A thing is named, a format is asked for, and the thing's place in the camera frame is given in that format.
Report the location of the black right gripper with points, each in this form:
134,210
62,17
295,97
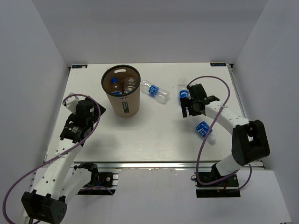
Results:
186,103

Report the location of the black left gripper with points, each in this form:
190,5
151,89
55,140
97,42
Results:
96,113

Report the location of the clear bottle blue label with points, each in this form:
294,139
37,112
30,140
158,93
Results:
203,130
159,94
182,89

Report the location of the blue cap Pepsi bottle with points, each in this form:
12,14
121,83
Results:
115,87

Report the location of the clear bottle green white label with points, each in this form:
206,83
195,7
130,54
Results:
129,84

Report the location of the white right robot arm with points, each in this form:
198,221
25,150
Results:
249,139

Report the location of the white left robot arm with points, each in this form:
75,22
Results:
47,202

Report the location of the brown bin with black rim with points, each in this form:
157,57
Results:
126,104

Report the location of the right blue table sticker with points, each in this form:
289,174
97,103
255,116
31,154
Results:
218,64

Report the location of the blue table sticker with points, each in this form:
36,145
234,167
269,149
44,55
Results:
79,66
218,64

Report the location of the left blue table sticker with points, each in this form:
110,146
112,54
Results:
79,66

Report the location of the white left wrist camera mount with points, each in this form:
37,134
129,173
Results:
71,103

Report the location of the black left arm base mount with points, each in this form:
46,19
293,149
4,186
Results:
103,183

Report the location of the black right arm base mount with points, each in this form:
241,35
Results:
228,188

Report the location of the aluminium table frame rail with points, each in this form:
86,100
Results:
157,136

